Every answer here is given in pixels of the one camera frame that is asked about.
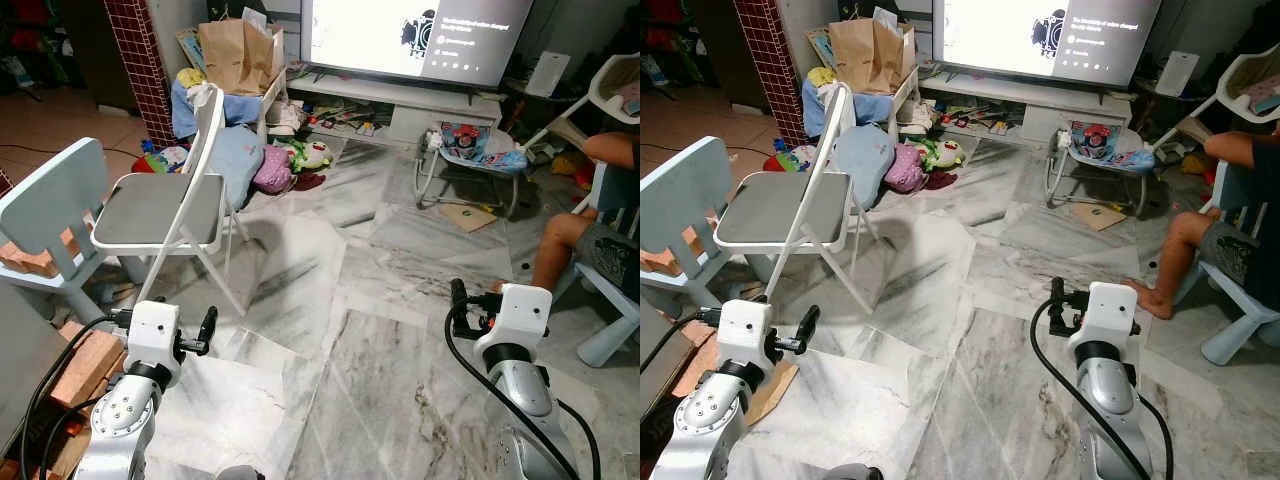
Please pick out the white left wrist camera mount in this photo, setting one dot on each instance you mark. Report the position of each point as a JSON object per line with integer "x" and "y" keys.
{"x": 153, "y": 332}
{"x": 744, "y": 330}

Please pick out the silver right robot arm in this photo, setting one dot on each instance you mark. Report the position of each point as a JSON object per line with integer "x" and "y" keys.
{"x": 525, "y": 400}
{"x": 1112, "y": 400}

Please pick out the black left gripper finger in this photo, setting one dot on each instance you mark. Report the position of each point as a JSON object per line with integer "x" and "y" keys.
{"x": 809, "y": 327}
{"x": 708, "y": 318}
{"x": 121, "y": 320}
{"x": 208, "y": 328}

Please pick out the dark grey panel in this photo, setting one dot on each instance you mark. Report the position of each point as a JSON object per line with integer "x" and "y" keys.
{"x": 25, "y": 360}
{"x": 655, "y": 340}

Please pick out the green white plush toy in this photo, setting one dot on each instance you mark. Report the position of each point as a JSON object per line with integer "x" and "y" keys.
{"x": 945, "y": 153}
{"x": 312, "y": 154}

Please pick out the seated person in shorts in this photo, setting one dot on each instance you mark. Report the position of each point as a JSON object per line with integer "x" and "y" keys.
{"x": 1225, "y": 240}
{"x": 600, "y": 240}

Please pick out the large flat screen television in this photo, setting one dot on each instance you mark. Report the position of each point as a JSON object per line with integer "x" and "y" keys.
{"x": 400, "y": 35}
{"x": 1030, "y": 35}

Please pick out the orange brick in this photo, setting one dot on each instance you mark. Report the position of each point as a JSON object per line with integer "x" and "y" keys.
{"x": 665, "y": 258}
{"x": 35, "y": 258}

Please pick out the white baby high chair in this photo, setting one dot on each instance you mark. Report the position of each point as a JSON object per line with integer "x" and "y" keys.
{"x": 605, "y": 95}
{"x": 1240, "y": 85}

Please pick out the brown paper bag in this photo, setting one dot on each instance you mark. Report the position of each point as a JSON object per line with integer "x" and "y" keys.
{"x": 868, "y": 55}
{"x": 238, "y": 55}

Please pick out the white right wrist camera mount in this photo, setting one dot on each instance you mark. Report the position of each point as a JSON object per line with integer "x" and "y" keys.
{"x": 520, "y": 315}
{"x": 1108, "y": 312}

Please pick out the colourful baby bouncer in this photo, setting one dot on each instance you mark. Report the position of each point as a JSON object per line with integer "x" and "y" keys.
{"x": 1105, "y": 148}
{"x": 478, "y": 148}

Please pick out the flat brown cardboard piece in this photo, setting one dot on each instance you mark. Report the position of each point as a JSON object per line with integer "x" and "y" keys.
{"x": 1098, "y": 217}
{"x": 468, "y": 217}

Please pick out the white grey folding chair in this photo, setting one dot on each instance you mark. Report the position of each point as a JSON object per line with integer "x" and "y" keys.
{"x": 160, "y": 210}
{"x": 775, "y": 210}

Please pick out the pink plush toy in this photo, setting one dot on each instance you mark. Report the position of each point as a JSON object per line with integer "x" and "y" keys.
{"x": 904, "y": 168}
{"x": 272, "y": 170}

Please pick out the white shoes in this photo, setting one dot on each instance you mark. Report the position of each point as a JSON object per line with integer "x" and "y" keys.
{"x": 286, "y": 118}
{"x": 916, "y": 118}

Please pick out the yellow soft toy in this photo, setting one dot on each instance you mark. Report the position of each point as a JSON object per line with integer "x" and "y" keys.
{"x": 190, "y": 78}
{"x": 821, "y": 77}

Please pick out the grey robot leg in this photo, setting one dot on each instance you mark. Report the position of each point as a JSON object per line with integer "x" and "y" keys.
{"x": 852, "y": 472}

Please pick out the red tiled pillar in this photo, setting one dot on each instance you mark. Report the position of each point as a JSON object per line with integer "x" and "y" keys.
{"x": 772, "y": 60}
{"x": 140, "y": 60}

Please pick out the white television stand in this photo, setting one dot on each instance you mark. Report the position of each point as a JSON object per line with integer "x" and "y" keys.
{"x": 410, "y": 108}
{"x": 1040, "y": 112}

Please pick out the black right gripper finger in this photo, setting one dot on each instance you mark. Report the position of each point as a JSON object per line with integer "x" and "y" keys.
{"x": 459, "y": 295}
{"x": 1057, "y": 294}

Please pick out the white upright box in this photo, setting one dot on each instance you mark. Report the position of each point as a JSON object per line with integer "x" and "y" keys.
{"x": 1177, "y": 73}
{"x": 548, "y": 73}

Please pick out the blue cloth pile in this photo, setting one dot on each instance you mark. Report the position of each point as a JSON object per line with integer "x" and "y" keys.
{"x": 815, "y": 105}
{"x": 185, "y": 110}

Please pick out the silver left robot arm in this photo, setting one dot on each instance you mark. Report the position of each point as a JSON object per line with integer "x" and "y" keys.
{"x": 705, "y": 420}
{"x": 120, "y": 420}

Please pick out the occupied light blue child chair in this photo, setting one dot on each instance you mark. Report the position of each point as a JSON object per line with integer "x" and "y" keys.
{"x": 1240, "y": 320}
{"x": 610, "y": 320}

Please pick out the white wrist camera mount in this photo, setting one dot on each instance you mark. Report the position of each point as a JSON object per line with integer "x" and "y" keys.
{"x": 520, "y": 315}
{"x": 1108, "y": 312}
{"x": 744, "y": 330}
{"x": 153, "y": 332}

